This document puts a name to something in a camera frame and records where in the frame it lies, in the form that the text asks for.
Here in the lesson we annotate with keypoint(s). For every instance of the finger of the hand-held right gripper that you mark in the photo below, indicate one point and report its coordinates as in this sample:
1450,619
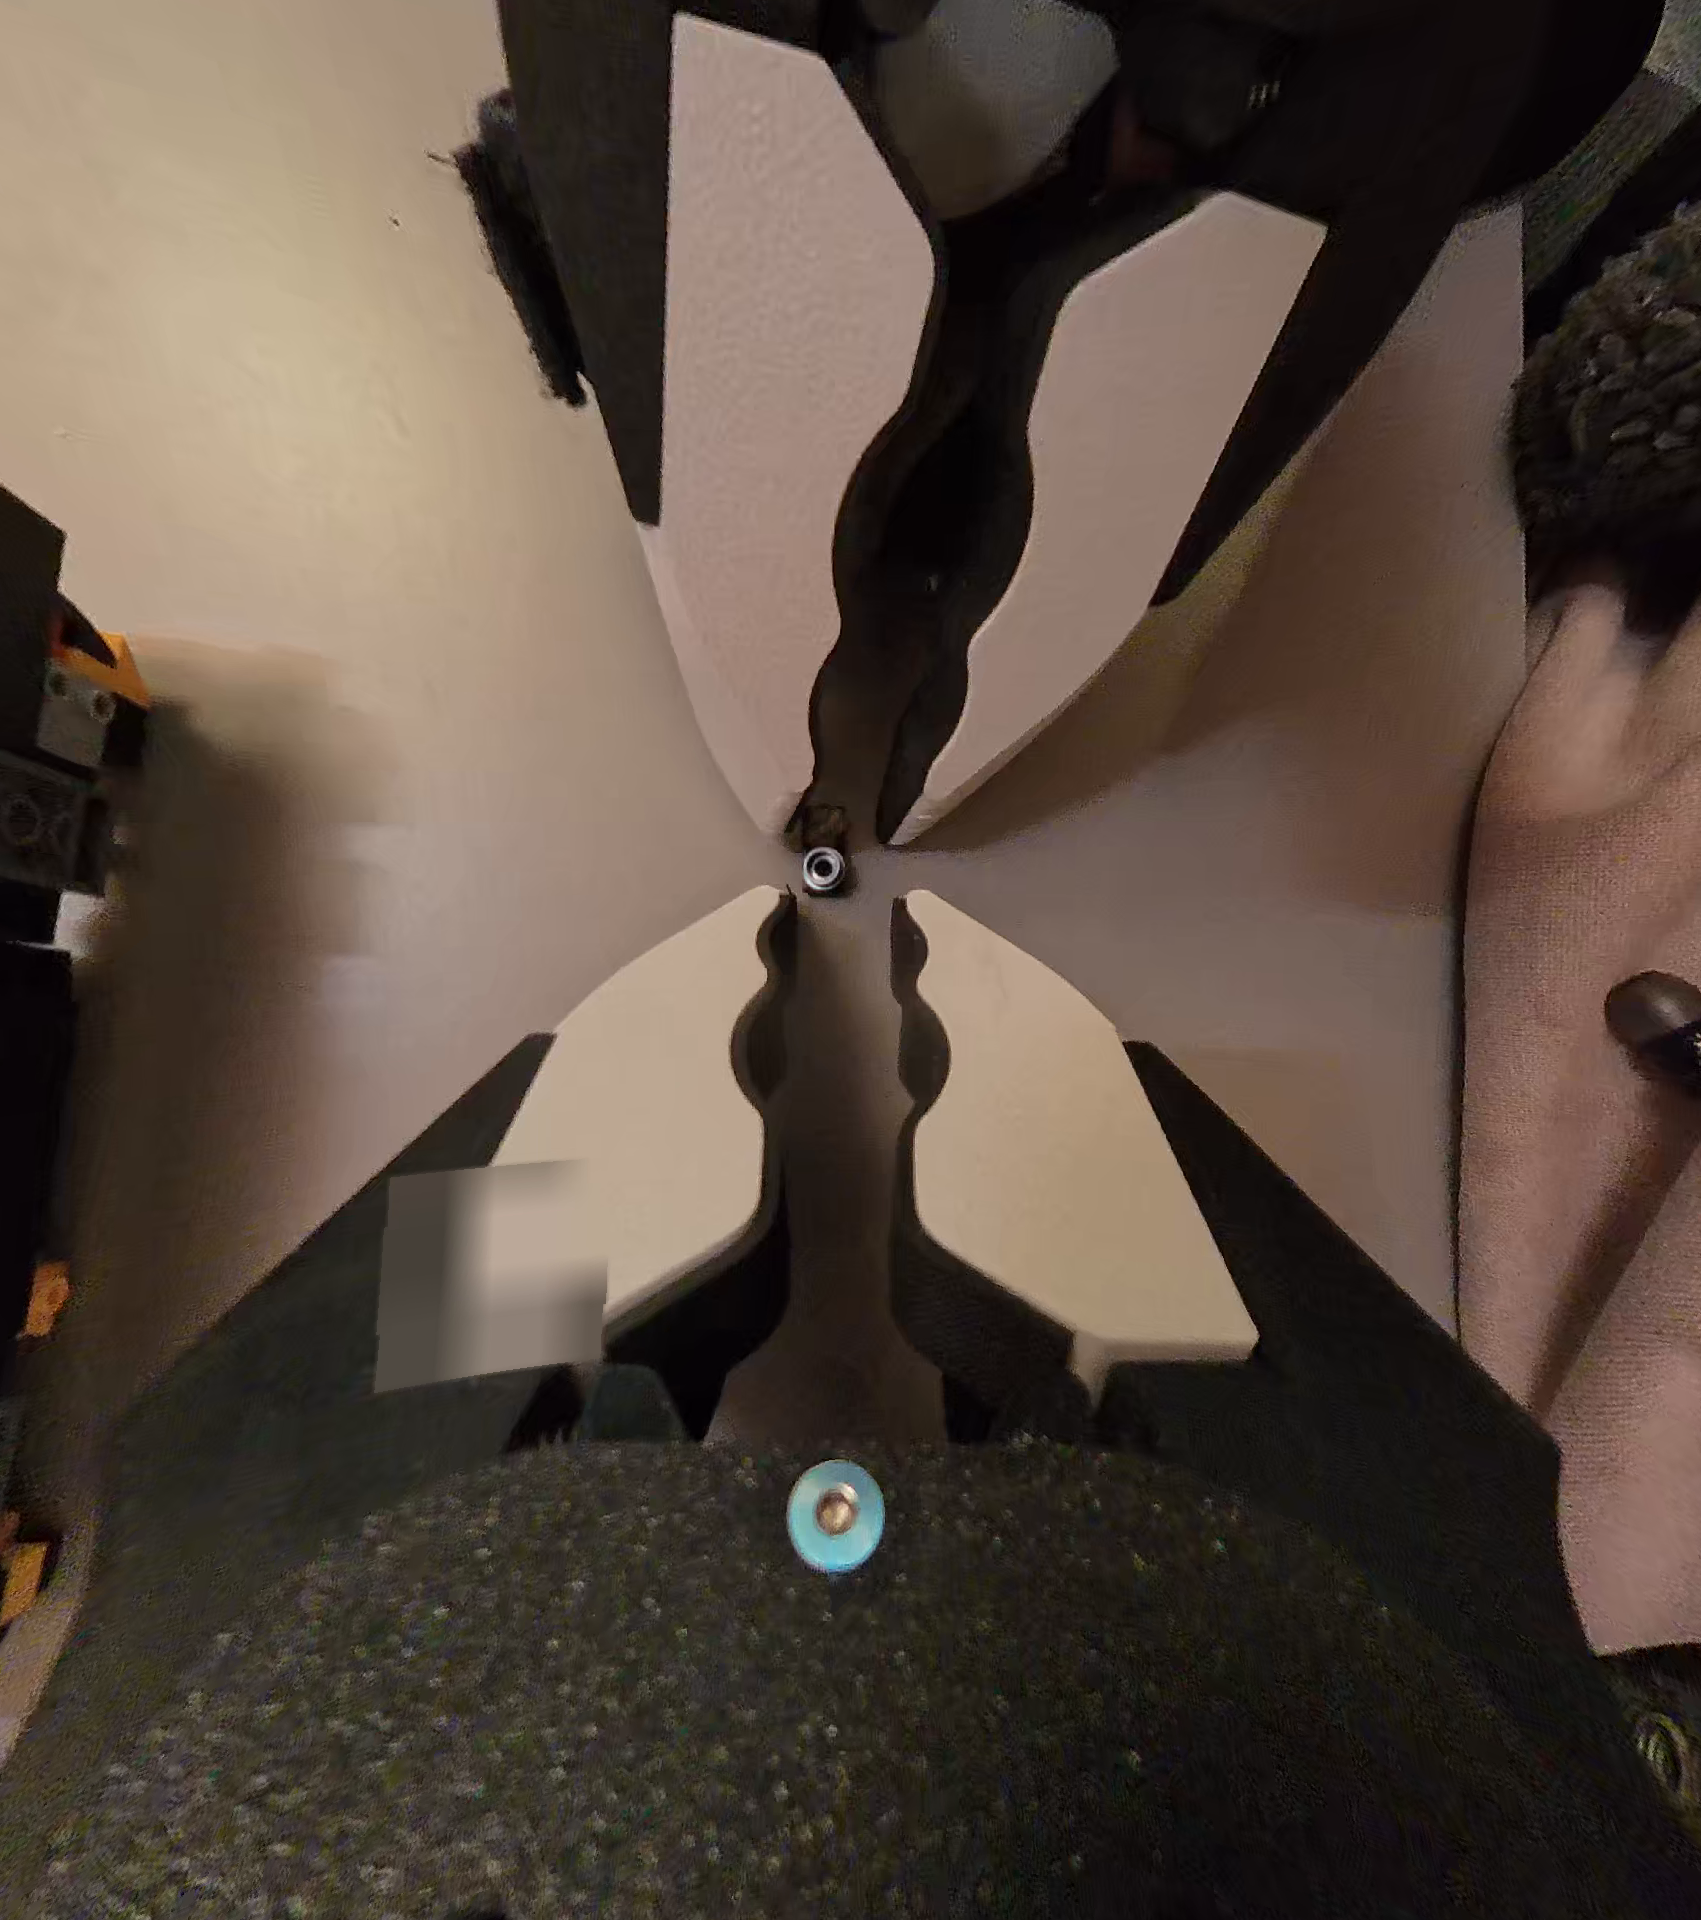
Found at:
761,375
1164,390

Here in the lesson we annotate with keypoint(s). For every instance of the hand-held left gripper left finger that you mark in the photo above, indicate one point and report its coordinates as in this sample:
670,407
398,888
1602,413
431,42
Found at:
654,1080

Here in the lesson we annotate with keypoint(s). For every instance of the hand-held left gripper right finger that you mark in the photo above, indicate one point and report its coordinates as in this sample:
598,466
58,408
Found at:
1044,1171

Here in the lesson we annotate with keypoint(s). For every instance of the small black grey lego piece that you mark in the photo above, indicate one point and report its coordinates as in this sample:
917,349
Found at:
822,867

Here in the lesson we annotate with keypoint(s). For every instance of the dark fleece jacket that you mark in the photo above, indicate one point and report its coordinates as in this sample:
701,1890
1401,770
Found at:
1660,361

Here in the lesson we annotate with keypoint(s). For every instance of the beige sweatshirt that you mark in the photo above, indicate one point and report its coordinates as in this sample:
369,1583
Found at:
1615,1350

